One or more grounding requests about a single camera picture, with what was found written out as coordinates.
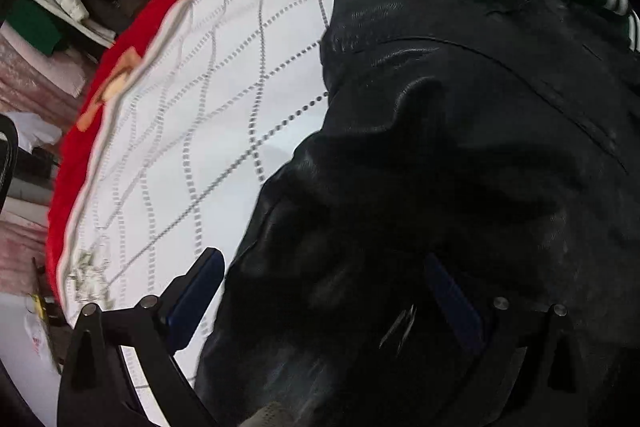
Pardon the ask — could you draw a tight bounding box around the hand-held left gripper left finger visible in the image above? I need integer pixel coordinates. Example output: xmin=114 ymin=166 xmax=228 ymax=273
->
xmin=56 ymin=247 xmax=226 ymax=427

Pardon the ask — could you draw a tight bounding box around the white plastic bag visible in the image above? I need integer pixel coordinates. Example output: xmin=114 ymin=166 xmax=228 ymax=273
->
xmin=22 ymin=312 xmax=63 ymax=375

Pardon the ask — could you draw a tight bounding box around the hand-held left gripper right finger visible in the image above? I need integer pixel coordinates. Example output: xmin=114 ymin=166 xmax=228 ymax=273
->
xmin=422 ymin=252 xmax=596 ymax=427

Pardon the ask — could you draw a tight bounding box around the red floral blanket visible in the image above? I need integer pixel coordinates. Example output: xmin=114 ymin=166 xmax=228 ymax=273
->
xmin=45 ymin=0 xmax=396 ymax=308

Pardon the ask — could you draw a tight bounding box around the black chair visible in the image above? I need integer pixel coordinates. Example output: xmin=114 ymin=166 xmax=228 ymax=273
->
xmin=0 ymin=114 xmax=20 ymax=212

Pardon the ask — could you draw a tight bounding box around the black leather jacket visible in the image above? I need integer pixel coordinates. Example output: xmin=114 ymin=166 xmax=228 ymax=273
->
xmin=194 ymin=0 xmax=640 ymax=427

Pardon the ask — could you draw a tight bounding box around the white quilted bed cover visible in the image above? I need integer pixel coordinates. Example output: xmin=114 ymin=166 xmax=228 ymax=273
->
xmin=56 ymin=0 xmax=416 ymax=427

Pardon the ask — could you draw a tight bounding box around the pink curtain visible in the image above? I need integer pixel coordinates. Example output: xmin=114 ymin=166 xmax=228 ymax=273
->
xmin=0 ymin=27 xmax=88 ymax=295

